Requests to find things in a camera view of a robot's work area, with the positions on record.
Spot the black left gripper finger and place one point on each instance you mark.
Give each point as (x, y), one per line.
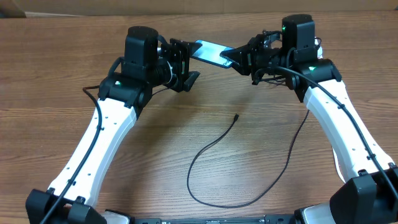
(188, 83)
(192, 47)

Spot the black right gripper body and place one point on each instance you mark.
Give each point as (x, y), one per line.
(260, 56)

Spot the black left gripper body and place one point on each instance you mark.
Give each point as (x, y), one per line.
(176, 58)

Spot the black smartphone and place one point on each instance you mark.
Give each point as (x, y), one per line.
(210, 53)

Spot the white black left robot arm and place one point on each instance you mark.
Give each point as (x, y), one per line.
(148, 61)

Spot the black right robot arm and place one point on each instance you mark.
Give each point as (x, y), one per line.
(369, 194)

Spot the white charger plug adapter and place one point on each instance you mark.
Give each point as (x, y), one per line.
(318, 42)

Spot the brown cardboard backdrop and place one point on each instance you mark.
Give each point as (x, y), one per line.
(24, 8)

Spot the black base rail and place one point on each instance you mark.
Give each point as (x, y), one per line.
(211, 220)

